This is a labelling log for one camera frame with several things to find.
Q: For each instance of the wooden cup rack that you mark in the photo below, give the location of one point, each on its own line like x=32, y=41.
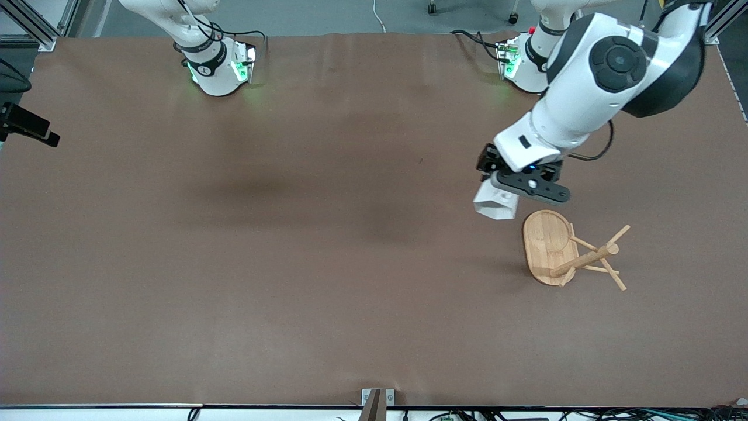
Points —
x=543, y=245

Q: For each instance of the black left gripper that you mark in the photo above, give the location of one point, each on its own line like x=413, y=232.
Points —
x=486, y=160

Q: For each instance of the white angular cup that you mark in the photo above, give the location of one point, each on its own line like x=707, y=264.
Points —
x=497, y=204

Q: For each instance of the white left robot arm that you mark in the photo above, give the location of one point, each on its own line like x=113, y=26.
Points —
x=584, y=99

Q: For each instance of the aluminium frame profile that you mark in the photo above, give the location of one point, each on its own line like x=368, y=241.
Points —
x=719, y=23
x=35, y=29

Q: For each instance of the metal bracket with brown bar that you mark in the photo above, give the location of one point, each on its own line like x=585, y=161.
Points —
x=374, y=406

